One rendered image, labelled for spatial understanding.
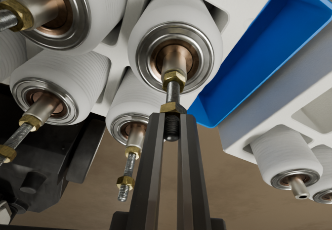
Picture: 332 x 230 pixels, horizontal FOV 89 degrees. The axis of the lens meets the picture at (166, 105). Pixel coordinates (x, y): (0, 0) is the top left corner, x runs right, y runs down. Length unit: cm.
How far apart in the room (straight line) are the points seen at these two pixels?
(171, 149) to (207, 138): 16
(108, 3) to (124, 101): 11
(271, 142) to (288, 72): 13
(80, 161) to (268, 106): 47
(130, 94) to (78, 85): 6
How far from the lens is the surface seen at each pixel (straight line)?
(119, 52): 26
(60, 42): 19
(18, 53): 32
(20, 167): 57
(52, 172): 54
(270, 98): 37
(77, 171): 55
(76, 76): 24
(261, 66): 40
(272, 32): 43
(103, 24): 18
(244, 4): 24
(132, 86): 25
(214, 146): 71
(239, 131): 40
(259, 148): 39
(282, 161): 36
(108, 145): 76
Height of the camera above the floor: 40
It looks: 49 degrees down
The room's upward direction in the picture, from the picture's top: 175 degrees counter-clockwise
